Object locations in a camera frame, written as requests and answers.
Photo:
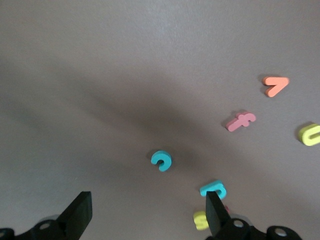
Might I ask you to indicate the yellow foam letter s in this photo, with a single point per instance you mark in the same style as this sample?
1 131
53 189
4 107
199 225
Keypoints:
200 220

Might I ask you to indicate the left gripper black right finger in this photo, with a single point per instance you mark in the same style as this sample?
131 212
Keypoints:
216 215

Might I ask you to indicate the maroon foam letter n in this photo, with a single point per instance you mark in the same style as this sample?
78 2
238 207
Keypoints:
227 209

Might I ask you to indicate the teal foam letter p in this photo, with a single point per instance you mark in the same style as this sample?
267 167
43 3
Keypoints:
210 187

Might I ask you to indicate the teal foam letter c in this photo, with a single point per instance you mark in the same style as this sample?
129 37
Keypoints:
156 157

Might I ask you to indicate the brown table cover sheet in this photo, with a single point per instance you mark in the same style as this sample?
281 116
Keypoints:
75 75

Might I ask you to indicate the pink foam letter f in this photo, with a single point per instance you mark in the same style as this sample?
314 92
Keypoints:
237 123

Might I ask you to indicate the orange foam letter v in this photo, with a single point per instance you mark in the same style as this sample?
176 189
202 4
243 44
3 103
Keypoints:
275 80

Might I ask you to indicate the yellow foam letter u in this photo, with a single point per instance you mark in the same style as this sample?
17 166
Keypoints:
303 136

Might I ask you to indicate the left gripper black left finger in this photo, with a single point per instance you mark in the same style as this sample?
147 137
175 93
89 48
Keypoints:
77 217

